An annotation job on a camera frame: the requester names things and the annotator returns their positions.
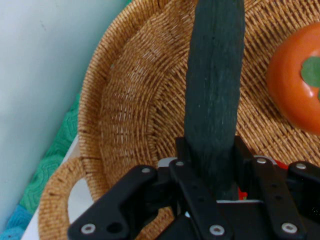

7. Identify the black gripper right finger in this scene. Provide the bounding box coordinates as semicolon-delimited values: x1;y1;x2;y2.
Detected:
234;136;320;240

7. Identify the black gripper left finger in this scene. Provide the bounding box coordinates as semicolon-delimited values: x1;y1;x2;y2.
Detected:
67;137;234;240

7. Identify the long dark green cucumber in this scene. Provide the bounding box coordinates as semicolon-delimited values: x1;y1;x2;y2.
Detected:
183;0;247;202

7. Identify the light blue-green foam mat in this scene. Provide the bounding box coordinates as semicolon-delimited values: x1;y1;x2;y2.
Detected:
18;93;82;216

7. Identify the orange toy tomato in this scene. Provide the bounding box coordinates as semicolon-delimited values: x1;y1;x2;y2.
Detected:
265;21;320;136

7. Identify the woven wicker basket with handles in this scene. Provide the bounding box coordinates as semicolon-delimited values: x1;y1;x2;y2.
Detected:
37;0;320;240

